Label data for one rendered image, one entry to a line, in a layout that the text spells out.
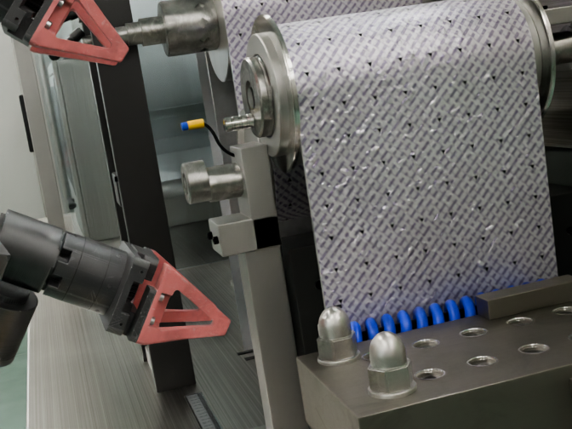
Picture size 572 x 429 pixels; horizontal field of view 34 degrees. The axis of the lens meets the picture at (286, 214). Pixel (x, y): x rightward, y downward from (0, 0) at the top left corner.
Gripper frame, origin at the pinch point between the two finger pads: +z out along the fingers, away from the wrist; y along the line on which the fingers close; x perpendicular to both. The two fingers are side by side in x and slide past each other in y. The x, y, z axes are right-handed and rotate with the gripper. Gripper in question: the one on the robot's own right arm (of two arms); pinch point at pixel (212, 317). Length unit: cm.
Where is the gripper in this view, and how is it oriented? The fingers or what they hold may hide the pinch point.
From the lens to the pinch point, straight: 82.8
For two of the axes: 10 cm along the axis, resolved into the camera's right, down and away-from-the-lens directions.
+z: 8.9, 3.5, 2.9
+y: 2.7, 1.1, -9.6
